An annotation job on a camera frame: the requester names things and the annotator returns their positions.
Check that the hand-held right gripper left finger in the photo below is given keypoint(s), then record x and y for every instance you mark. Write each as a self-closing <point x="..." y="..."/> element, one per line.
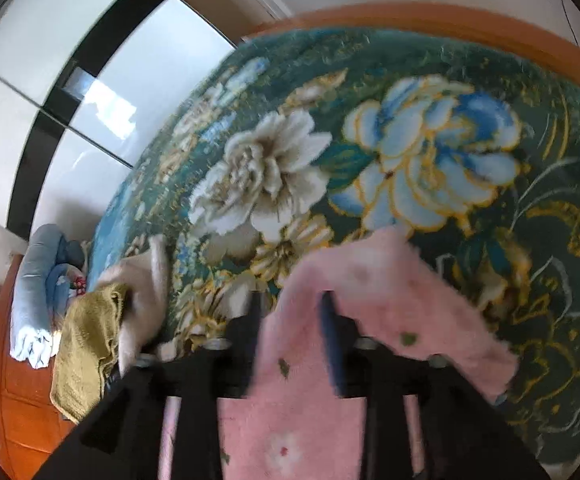
<point x="255" y="320"/>

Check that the white wardrobe with black stripe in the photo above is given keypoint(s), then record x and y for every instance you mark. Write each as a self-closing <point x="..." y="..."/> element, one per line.
<point x="45" y="60"/>

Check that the green floral blanket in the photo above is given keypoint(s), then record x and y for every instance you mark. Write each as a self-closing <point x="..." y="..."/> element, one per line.
<point x="420" y="160"/>

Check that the wooden bed frame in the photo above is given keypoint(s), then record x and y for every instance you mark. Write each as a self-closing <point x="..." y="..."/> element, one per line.
<point x="420" y="12"/>

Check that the pink fleece robe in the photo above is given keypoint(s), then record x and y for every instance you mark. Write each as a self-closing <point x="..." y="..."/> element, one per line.
<point x="295" y="410"/>

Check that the olive yellow knit garment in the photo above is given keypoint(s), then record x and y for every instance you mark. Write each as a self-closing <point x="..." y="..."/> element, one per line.
<point x="85" y="350"/>

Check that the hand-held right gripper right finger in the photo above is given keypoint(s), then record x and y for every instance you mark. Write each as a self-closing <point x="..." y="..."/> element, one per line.
<point x="332" y="340"/>

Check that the wooden headboard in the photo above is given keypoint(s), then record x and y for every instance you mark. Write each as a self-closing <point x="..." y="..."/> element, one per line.
<point x="25" y="400"/>

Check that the light blue quilt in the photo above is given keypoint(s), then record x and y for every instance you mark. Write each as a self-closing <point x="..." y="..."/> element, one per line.
<point x="27" y="285"/>

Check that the beige fuzzy garment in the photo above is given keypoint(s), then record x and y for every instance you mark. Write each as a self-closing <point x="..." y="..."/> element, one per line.
<point x="135" y="320"/>

